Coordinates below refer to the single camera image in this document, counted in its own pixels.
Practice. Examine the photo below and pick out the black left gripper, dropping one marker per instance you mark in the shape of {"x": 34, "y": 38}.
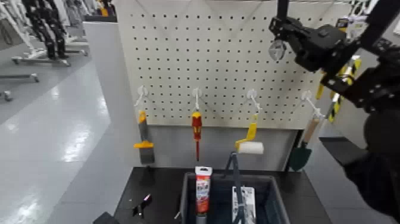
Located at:
{"x": 104, "y": 219}

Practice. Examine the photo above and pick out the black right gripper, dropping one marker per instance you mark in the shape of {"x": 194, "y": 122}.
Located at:
{"x": 318, "y": 43}

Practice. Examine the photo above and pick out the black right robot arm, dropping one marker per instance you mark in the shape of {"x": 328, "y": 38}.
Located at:
{"x": 375, "y": 90}

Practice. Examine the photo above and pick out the gray green plastic crate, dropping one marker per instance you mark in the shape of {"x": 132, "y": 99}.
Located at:
{"x": 275, "y": 203}

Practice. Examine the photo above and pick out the white pegboard hook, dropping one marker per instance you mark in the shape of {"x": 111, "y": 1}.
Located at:
{"x": 142, "y": 91}
{"x": 251, "y": 94}
{"x": 196, "y": 93}
{"x": 307, "y": 95}

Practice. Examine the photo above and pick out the red white packaged tube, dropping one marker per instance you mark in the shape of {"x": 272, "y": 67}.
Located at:
{"x": 203, "y": 190}

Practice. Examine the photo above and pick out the white black hanging package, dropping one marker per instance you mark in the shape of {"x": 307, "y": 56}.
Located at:
{"x": 356, "y": 26}

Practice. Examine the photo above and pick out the gray backing panel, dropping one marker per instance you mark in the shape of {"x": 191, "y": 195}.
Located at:
{"x": 175, "y": 147}

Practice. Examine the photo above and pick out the yellow black striped tool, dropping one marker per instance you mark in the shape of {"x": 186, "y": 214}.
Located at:
{"x": 336, "y": 106}

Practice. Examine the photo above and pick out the beige metal pegboard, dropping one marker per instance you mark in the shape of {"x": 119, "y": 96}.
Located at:
{"x": 203, "y": 47}

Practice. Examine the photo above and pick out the red yellow screwdriver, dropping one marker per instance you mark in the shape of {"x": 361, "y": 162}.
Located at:
{"x": 196, "y": 125}

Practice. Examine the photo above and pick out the white carded pliers package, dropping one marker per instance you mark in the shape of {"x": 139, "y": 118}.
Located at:
{"x": 250, "y": 203}

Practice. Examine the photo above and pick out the black side table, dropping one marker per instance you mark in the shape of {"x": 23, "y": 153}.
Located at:
{"x": 343, "y": 150}

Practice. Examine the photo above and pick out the gray caster wheel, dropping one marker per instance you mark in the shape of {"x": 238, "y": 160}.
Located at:
{"x": 7, "y": 95}

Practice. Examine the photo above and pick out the gray stand base bar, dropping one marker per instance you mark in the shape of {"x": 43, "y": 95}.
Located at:
{"x": 18, "y": 77}

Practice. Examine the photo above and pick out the white wheeled stand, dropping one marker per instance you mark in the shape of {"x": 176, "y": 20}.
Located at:
{"x": 31, "y": 58}

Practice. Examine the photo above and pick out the yellow background object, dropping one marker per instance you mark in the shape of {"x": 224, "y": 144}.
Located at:
{"x": 104, "y": 12}

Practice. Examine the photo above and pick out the black background robot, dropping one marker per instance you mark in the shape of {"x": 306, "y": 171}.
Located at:
{"x": 47, "y": 34}

